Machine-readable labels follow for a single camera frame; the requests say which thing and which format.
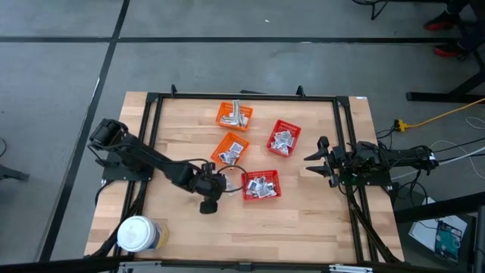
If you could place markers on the black vertical post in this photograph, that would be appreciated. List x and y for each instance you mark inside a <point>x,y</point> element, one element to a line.
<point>480,239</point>

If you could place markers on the silver frame bracket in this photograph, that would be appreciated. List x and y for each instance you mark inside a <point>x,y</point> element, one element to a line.
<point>350,268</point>

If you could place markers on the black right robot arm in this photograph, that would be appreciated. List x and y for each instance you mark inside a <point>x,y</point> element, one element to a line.
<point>398,157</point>

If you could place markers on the black overhead frame beam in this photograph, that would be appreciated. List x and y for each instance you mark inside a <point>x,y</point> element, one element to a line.
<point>57,265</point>

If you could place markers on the person's red shoe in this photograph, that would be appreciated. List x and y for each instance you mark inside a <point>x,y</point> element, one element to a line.
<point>449,51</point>
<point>439,23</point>

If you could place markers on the black slanted beam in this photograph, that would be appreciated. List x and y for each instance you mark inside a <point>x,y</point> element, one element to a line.
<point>435,208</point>

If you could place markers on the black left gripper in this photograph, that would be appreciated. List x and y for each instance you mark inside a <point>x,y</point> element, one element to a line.
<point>208,186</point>

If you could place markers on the orange plastic basket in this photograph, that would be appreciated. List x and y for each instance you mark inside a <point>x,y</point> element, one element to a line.
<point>223,142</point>
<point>225,110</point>

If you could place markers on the white-lidded yellow wipes tub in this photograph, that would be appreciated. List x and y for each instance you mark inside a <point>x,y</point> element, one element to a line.
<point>138,234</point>

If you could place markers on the green circuit board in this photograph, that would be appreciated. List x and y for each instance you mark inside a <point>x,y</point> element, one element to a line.
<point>448,240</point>

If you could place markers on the black stand base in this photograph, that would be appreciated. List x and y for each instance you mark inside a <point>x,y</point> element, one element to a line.
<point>447,96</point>

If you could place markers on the white paper sheet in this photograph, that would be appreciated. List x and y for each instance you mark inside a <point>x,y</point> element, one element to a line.
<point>420,231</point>

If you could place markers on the white packet with blue print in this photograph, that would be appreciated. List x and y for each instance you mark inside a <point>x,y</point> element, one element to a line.
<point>224,157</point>
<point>232,156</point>

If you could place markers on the white packet with green print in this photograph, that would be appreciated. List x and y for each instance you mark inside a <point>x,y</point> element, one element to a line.
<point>236,108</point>

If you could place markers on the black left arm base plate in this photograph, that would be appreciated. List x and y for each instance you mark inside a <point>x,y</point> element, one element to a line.
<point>127,174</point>

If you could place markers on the person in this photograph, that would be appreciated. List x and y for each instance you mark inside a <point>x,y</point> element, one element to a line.
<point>470,19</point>

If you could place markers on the red plastic basket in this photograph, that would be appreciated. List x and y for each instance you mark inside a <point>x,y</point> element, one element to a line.
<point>293,127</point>

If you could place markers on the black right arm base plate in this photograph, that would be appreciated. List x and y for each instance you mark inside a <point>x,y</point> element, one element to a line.
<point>365,181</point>

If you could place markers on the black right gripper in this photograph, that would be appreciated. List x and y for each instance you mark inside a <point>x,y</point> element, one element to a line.
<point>335,161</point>

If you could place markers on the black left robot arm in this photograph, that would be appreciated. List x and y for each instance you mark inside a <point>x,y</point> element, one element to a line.
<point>144,155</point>

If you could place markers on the black stand foot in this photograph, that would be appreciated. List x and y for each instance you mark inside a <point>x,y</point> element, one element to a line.
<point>13,174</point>

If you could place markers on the small red-orange plastic basket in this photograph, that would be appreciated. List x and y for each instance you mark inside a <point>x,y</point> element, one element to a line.
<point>252,174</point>

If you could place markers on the black chair base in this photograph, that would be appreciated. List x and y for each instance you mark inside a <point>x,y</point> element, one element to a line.
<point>375,7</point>

